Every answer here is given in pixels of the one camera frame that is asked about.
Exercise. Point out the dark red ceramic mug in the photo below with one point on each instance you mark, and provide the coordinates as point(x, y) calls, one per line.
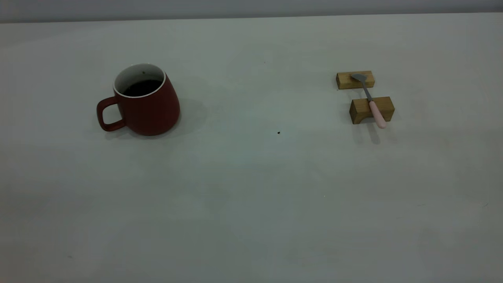
point(151, 112)

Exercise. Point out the arch-shaped wooden block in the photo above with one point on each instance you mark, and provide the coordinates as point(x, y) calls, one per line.
point(359, 108)

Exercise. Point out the flat rectangular wooden block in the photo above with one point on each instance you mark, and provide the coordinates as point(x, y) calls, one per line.
point(347, 81)

